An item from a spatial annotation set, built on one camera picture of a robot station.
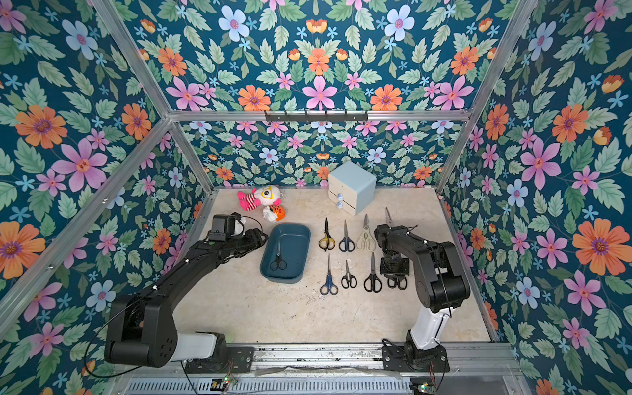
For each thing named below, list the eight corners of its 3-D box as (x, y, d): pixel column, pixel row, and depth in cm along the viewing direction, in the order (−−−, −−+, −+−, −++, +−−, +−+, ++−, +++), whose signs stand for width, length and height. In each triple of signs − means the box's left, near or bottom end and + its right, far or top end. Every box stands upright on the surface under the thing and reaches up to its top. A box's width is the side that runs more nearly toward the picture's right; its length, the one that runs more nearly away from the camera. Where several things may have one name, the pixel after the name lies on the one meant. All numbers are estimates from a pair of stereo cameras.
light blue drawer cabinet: (326, 200, 118) (325, 176, 106) (348, 183, 125) (350, 159, 113) (353, 221, 110) (356, 198, 97) (376, 202, 117) (381, 178, 105)
